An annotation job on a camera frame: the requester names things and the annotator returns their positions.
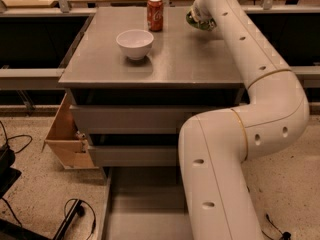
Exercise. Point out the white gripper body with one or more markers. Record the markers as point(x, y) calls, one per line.
point(201, 13)

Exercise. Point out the green jalapeno chip bag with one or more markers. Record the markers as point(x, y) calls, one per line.
point(205, 26)

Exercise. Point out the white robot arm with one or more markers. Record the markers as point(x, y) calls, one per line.
point(212, 145)

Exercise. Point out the grey drawer cabinet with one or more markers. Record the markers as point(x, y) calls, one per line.
point(164, 96)

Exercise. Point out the grey top drawer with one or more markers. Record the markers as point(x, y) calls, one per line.
point(132, 119)

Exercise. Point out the grey middle drawer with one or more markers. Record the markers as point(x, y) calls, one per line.
point(129, 156)

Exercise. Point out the grey open bottom drawer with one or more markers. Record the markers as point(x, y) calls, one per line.
point(144, 203)

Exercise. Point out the red soda can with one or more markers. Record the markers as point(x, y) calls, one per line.
point(155, 15)

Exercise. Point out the white ceramic bowl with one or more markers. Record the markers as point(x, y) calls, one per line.
point(135, 44)

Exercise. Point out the brown cardboard box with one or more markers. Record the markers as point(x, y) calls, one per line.
point(67, 143)

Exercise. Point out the black floor stand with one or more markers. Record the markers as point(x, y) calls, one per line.
point(72, 208)

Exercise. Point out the black equipment base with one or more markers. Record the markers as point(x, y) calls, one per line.
point(8, 175)

